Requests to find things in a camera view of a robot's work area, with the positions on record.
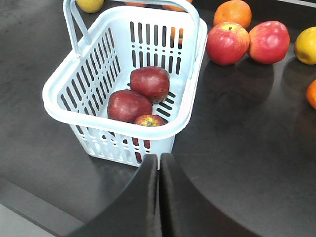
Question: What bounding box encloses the small orange left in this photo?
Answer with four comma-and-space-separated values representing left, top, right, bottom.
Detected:
306, 80, 316, 109

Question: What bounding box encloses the large red apple right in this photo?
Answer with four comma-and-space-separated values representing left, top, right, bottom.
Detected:
248, 21, 290, 64

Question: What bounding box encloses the yellow apple pear front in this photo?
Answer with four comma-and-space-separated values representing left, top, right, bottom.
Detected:
76, 0, 104, 13

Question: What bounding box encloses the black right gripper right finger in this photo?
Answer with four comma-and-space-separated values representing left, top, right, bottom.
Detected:
159, 154, 257, 237

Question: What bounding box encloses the large red apple left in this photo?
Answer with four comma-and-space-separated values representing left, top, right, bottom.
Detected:
206, 22, 250, 66

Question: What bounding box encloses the large red apple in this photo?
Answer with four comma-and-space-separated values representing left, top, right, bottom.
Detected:
206, 22, 250, 66
248, 21, 290, 64

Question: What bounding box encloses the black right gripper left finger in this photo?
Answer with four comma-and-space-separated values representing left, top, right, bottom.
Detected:
68, 155, 158, 237

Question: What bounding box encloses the yellow citrus fruit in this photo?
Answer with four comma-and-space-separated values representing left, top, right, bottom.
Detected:
294, 26, 316, 65

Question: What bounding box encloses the small orange behind basket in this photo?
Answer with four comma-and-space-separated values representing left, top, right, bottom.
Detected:
170, 27, 184, 45

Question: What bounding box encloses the light blue plastic basket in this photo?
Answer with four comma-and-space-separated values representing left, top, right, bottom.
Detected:
42, 0, 207, 166

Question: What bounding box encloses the large orange back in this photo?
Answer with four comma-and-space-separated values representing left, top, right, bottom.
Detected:
213, 0, 252, 29

